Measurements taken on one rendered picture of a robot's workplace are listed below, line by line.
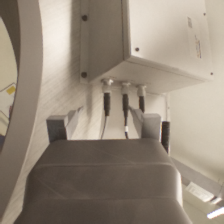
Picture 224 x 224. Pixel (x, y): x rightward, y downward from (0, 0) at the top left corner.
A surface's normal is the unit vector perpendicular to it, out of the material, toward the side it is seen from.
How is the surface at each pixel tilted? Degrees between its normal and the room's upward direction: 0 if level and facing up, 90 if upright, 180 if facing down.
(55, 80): 90
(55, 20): 90
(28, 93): 90
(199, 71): 90
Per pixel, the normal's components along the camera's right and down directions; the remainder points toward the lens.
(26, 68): 0.51, -0.11
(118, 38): -0.86, -0.04
